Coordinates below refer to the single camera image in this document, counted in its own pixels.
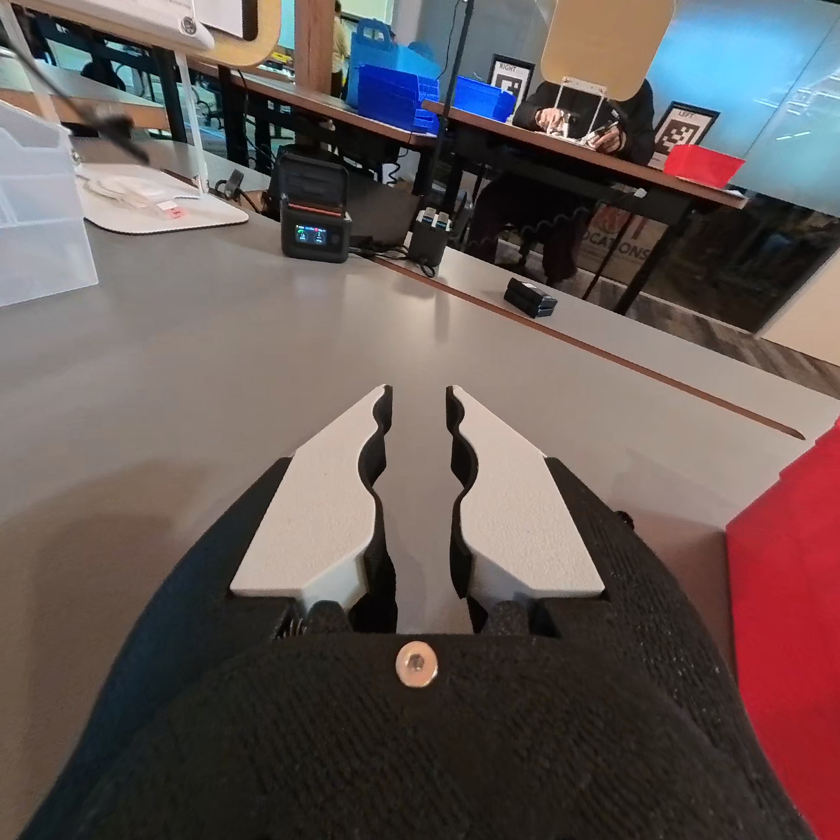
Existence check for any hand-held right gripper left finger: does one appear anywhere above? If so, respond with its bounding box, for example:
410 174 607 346
228 384 399 613

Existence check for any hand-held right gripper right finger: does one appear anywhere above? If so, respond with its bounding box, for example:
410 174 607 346
445 384 607 603

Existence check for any red plastic bin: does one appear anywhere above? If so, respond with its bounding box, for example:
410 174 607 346
725 436 840 840

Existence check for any small black battery pack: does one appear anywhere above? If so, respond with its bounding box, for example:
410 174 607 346
503 276 559 320

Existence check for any printed cardboard box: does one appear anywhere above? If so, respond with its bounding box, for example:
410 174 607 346
576 200 660 280

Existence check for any black battery charger dock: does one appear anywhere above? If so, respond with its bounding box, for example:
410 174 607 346
407 207 455 268

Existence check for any white sign stand base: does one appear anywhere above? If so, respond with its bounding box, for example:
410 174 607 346
74 162 251 237

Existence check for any black charger case with screen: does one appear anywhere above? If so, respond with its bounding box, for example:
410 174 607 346
280 153 353 265

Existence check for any long wooden table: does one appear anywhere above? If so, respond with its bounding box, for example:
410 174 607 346
187 58 437 198
420 98 750 317

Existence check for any clear plastic drawer box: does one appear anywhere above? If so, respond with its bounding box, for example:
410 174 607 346
0 98 101 309

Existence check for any small red bin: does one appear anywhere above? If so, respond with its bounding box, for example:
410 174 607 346
662 143 747 193

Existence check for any framed tag sign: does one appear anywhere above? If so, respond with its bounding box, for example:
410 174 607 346
653 101 720 156
488 54 536 101

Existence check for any blue plastic bin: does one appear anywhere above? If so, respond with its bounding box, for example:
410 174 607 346
455 75 517 123
356 63 441 130

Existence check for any black tripod light stand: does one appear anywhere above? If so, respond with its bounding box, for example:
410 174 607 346
430 0 478 198

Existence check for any blue carry bag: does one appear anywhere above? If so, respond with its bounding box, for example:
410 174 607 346
346 18 442 109

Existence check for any wooden pillar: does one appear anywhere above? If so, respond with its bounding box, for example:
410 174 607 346
294 0 337 94

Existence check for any poster sign on wooden board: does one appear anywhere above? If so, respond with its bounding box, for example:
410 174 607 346
85 0 283 68

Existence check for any black charger cable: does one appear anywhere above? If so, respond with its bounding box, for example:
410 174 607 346
346 241 439 281

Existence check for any thin black cord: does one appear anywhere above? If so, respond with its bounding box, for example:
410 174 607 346
0 33 153 166

